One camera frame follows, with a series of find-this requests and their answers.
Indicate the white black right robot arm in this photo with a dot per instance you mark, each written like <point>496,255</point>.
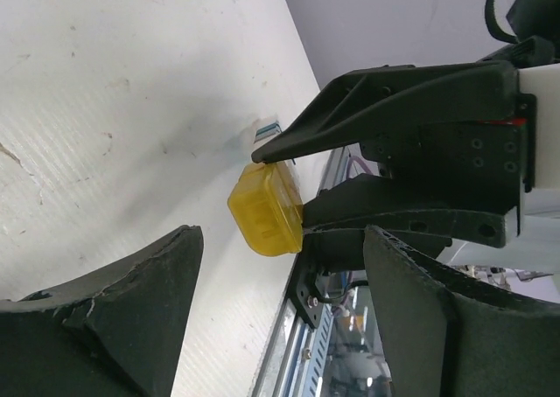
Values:
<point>532,47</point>

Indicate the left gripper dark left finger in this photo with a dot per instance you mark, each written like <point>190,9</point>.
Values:
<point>116,331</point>

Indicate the white slotted cable duct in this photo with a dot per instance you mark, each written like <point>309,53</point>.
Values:
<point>311,371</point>

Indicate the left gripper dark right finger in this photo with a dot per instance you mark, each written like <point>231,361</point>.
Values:
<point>445,333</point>

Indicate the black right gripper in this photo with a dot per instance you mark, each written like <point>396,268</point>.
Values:
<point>455,144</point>

